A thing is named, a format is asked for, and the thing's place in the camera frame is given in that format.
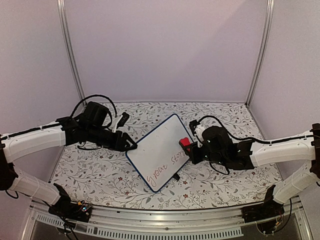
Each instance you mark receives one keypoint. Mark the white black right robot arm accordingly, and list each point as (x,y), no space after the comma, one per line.
(253,153)

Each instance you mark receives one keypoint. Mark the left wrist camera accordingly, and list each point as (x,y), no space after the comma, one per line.
(119,121)

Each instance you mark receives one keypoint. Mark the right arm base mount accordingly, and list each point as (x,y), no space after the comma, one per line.
(267,209)

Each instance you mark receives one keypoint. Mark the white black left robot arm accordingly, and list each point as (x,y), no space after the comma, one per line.
(94,125)

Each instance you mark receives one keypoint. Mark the blue framed whiteboard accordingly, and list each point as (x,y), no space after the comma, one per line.
(158,155)

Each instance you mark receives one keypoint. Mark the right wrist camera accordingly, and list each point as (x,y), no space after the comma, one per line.
(197,130)

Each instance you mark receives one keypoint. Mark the right aluminium corner post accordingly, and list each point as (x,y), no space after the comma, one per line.
(270,4)

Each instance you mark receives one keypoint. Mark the aluminium corner post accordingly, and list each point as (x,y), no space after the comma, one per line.
(270,4)
(61,7)

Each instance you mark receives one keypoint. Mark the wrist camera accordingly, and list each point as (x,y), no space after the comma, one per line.
(119,121)
(197,130)

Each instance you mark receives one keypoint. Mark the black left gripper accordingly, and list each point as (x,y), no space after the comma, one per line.
(122,144)

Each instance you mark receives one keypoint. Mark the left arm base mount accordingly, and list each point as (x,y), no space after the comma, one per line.
(79,211)

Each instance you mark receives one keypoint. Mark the aluminium front rail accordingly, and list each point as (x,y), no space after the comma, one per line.
(111,223)

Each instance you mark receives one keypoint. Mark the wire whiteboard stand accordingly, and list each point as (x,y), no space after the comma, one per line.
(176,177)

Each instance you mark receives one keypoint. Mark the left aluminium corner post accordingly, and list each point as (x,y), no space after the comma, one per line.
(61,7)

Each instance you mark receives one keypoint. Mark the red whiteboard eraser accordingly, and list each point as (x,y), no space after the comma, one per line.
(184,142)

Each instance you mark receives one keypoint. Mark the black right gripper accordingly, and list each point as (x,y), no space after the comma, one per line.
(192,153)

